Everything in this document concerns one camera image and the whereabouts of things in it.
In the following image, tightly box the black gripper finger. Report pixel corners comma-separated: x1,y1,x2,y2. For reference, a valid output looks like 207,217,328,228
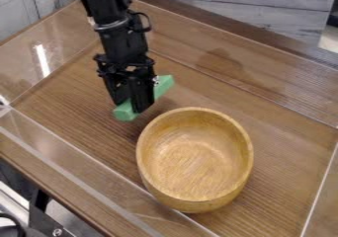
128,75,155,114
102,74,129,105

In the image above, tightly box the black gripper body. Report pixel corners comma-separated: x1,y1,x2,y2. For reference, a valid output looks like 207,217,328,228
93,23,155,83

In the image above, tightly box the green rectangular block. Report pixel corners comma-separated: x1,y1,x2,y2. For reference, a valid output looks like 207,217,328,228
112,75,173,121

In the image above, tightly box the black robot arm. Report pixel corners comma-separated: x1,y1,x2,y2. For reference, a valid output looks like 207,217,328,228
80,0,156,113

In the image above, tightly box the brown wooden bowl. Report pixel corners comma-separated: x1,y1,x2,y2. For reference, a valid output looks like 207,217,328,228
136,107,253,213

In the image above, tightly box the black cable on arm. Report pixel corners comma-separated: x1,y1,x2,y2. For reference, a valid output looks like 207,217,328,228
130,11,153,34

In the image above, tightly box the clear acrylic barrier wall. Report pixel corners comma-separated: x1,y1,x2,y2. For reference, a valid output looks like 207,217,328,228
0,95,219,237

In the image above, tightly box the black table leg bracket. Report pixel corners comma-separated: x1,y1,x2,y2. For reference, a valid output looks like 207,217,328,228
28,189,74,237

